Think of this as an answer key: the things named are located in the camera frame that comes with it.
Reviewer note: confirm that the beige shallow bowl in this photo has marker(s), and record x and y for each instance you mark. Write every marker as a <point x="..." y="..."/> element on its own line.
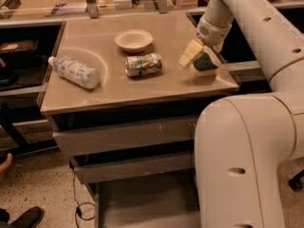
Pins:
<point x="133" y="40"/>

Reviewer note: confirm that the crushed aluminium drink can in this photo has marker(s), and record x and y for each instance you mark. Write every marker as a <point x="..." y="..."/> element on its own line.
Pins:
<point x="138" y="66"/>

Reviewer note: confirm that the grey open bottom drawer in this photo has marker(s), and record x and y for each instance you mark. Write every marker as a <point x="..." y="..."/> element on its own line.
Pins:
<point x="167" y="200"/>

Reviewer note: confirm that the black office chair base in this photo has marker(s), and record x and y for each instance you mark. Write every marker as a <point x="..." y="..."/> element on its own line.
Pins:
<point x="297" y="182"/>

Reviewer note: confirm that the black spiral brush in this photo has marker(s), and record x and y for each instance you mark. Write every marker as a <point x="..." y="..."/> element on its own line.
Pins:
<point x="8" y="8"/>

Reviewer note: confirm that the grey top drawer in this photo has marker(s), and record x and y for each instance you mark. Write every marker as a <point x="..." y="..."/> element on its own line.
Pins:
<point x="126" y="135"/>

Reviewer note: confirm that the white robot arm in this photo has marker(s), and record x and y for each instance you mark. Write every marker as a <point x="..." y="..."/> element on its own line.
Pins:
<point x="240" y="140"/>

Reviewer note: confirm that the grey middle drawer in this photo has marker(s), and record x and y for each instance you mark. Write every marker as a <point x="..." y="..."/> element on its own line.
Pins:
<point x="118" y="170"/>

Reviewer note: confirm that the brown shoe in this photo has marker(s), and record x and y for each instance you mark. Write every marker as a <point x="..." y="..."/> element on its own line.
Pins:
<point x="30" y="219"/>

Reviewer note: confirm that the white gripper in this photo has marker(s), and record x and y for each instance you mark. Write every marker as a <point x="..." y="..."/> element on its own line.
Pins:
<point x="213" y="34"/>

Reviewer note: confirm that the green and yellow sponge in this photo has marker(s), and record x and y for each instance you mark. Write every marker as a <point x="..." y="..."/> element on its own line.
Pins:
<point x="203" y="66"/>

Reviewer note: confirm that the clear plastic water bottle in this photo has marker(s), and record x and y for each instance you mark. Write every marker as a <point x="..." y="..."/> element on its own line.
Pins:
<point x="75" y="71"/>

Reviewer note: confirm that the purple and white packet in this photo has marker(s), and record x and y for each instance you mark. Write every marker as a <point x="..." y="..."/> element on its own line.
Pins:
<point x="62" y="9"/>

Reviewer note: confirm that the grey drawer cabinet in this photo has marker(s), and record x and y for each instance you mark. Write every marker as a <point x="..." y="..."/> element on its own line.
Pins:
<point x="119" y="99"/>

